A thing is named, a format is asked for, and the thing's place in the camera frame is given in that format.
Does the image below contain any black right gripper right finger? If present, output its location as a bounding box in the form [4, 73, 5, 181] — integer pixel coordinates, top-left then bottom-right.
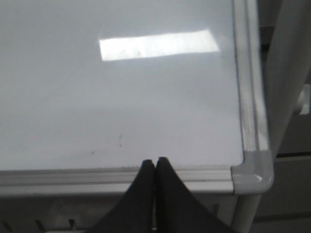
[155, 157, 234, 233]

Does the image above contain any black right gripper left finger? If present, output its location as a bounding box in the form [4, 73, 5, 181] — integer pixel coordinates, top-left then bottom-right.
[87, 160, 155, 233]

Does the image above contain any white whiteboard with aluminium frame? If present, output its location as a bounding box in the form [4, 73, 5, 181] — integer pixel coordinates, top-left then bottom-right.
[0, 0, 274, 197]

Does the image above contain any grey perforated stand panel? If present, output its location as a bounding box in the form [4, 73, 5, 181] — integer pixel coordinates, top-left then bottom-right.
[0, 193, 240, 233]

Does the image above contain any grey whiteboard stand post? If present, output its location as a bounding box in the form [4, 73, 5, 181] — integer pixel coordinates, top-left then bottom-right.
[231, 195, 262, 233]

